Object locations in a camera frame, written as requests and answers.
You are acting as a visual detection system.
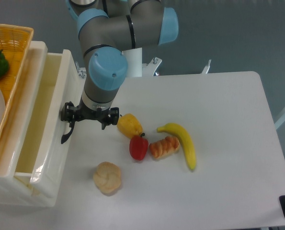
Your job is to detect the round beige bread roll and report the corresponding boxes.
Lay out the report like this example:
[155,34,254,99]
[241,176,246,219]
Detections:
[93,161,121,195]

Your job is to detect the orange croissant bread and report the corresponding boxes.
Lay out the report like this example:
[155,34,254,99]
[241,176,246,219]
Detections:
[149,136,180,160]

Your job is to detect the red bell pepper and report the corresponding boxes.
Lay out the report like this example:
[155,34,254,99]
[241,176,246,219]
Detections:
[129,133,148,161]

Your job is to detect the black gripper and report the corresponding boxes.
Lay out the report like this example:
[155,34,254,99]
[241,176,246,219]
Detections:
[61,102,120,130]

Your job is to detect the black top drawer handle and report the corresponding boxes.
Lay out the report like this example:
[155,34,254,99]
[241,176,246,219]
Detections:
[61,126,74,144]

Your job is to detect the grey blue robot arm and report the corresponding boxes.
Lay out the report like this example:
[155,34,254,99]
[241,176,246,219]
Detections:
[61,0,179,127]

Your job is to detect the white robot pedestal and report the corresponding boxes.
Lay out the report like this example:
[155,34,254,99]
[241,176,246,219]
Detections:
[122,48,142,78]

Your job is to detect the yellow banana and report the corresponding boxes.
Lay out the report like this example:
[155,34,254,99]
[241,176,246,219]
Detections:
[157,123,196,171]

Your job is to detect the yellow woven basket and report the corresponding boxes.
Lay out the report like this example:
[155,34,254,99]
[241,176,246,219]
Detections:
[0,24,34,139]

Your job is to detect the yellow bell pepper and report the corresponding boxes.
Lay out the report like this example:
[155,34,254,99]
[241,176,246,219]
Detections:
[117,114,143,139]

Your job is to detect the white drawer cabinet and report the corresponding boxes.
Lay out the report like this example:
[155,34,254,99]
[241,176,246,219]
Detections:
[0,41,57,207]

